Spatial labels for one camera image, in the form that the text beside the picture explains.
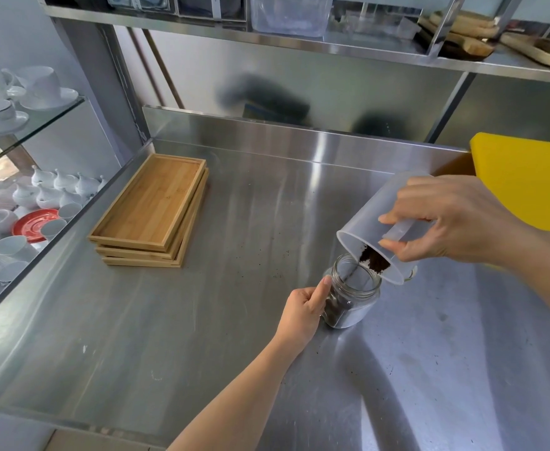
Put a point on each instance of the person's left hand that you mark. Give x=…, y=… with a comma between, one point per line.
x=298, y=319

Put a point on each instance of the person's right hand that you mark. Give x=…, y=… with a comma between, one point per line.
x=467, y=220

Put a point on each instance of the person's right thumb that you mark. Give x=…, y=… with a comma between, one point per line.
x=399, y=248

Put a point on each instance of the person's left thumb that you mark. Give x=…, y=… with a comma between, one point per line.
x=322, y=290

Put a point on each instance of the translucent plastic container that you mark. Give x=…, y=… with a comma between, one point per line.
x=369, y=220

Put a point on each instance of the person's right forearm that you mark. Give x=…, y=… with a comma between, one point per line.
x=547, y=272

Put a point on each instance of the person's left forearm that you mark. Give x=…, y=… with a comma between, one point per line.
x=237, y=399

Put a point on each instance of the coffee grounds in glass jar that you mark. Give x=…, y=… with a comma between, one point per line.
x=335, y=314

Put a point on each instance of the coffee grounds in plastic container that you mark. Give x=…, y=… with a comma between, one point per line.
x=374, y=260

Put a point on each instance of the wooden tray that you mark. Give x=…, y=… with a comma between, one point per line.
x=181, y=262
x=152, y=201
x=188, y=234

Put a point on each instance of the yellow cutting board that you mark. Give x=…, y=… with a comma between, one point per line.
x=528, y=183

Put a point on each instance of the wooden serving board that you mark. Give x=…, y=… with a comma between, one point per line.
x=543, y=51
x=463, y=35

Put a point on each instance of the stainless steel overhead shelf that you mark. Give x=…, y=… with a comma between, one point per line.
x=303, y=42

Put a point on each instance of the clear plastic tub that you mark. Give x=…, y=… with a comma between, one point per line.
x=289, y=13

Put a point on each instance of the row of white creamer jugs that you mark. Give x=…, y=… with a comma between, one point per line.
x=63, y=183

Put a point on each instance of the red saucer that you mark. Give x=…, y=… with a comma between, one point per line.
x=30, y=225

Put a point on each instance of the dark storage bins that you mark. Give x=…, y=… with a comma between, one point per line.
x=176, y=4

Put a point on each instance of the white saucer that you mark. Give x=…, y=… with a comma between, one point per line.
x=63, y=99
x=14, y=124

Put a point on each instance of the pile of white coffee cups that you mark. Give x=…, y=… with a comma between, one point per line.
x=2, y=248

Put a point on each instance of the glass shelf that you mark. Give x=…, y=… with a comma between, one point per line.
x=35, y=124

